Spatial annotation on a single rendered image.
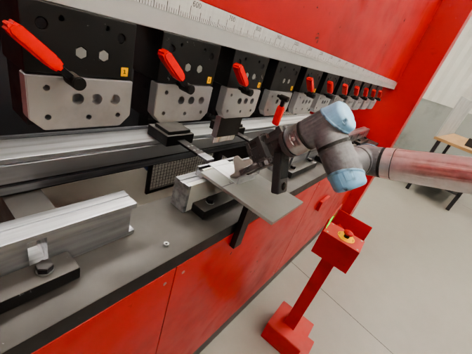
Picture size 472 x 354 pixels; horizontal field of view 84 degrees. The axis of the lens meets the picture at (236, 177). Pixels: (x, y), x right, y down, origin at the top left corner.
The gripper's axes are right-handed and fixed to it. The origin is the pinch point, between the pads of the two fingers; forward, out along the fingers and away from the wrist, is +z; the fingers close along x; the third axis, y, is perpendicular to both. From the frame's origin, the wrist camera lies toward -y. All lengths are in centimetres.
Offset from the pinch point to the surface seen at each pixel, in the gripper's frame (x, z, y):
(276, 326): -41, 52, -76
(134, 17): 36.3, -23.5, 24.9
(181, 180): 14.6, 9.1, 4.7
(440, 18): -214, -60, 67
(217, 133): 6.0, -2.7, 13.2
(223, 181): 7.0, 0.9, -0.1
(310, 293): -47, 28, -62
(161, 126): 7.2, 19.1, 26.4
